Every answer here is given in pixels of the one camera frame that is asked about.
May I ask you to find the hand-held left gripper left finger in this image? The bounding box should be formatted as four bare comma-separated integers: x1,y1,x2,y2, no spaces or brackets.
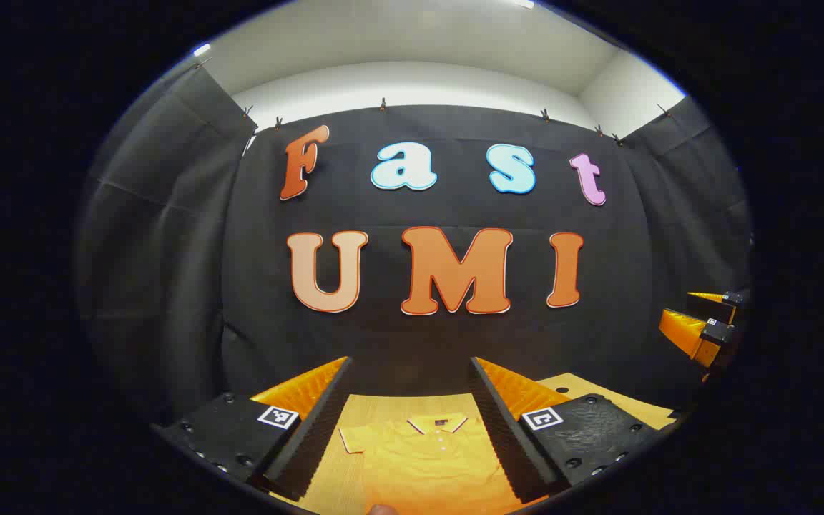
151,355,353,501

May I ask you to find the black backdrop cloth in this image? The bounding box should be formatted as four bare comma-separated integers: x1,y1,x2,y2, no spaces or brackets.
76,61,752,423

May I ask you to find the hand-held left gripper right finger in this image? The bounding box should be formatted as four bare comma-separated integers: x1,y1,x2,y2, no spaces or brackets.
469,356,677,505

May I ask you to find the orange T-shirt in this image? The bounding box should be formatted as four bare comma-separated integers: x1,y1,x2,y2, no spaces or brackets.
339,413,527,515

